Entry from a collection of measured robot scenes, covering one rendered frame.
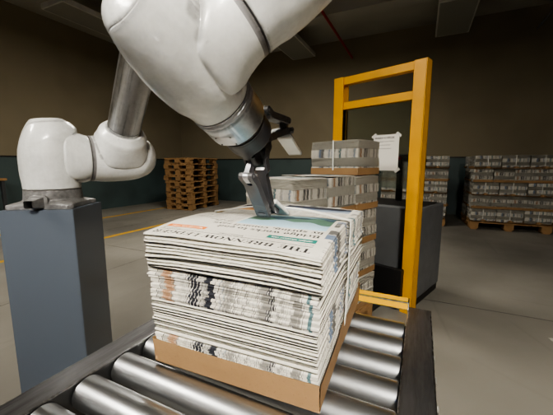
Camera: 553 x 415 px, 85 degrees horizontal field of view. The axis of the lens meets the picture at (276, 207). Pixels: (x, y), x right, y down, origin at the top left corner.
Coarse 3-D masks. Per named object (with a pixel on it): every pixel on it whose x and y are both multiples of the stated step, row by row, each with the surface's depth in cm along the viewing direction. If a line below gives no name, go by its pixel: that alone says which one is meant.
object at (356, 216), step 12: (288, 204) 76; (300, 216) 61; (312, 216) 61; (324, 216) 61; (348, 216) 61; (360, 216) 66; (360, 228) 69; (360, 240) 69; (360, 252) 71; (348, 288) 60; (348, 300) 61
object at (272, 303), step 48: (144, 240) 47; (192, 240) 44; (240, 240) 41; (288, 240) 41; (336, 240) 42; (192, 288) 46; (240, 288) 41; (288, 288) 38; (336, 288) 47; (192, 336) 48; (240, 336) 44; (288, 336) 40; (336, 336) 50
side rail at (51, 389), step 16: (128, 336) 59; (144, 336) 59; (96, 352) 54; (112, 352) 54; (80, 368) 50; (96, 368) 50; (48, 384) 46; (64, 384) 46; (16, 400) 43; (32, 400) 43; (48, 400) 43; (64, 400) 45
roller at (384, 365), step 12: (348, 348) 55; (360, 348) 55; (348, 360) 54; (360, 360) 53; (372, 360) 52; (384, 360) 52; (396, 360) 52; (372, 372) 52; (384, 372) 51; (396, 372) 50
